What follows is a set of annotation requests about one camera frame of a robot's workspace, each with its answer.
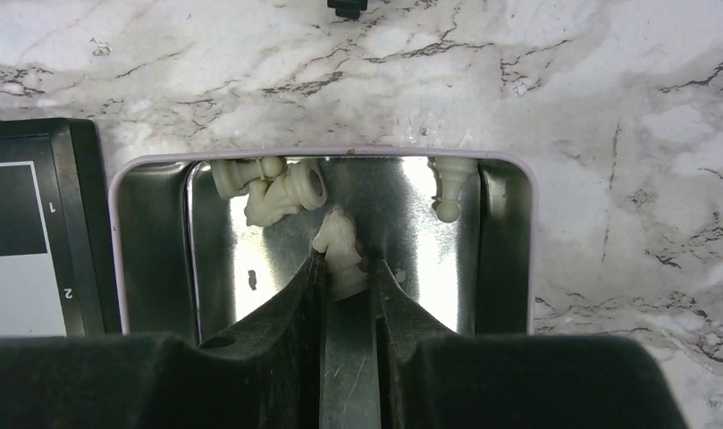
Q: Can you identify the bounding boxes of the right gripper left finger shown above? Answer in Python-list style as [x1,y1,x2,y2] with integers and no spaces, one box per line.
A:
[0,253,326,428]

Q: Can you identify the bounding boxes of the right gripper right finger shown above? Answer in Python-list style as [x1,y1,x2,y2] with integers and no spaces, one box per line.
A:
[370,260,687,428]

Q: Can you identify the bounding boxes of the white knight chess piece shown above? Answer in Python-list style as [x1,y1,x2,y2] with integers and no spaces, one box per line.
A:
[312,206,368,302]

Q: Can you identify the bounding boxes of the lilac tin tray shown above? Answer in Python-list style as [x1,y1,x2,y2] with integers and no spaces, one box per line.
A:
[109,147,538,343]

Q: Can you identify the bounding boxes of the white pawn in tray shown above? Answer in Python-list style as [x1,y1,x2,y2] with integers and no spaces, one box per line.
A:
[209,156,286,199]

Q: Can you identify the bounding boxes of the white pawn at tray edge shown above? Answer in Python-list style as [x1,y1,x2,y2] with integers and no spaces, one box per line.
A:
[431,156,478,223]

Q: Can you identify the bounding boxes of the black white chessboard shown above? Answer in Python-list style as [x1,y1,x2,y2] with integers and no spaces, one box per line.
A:
[0,118,121,338]

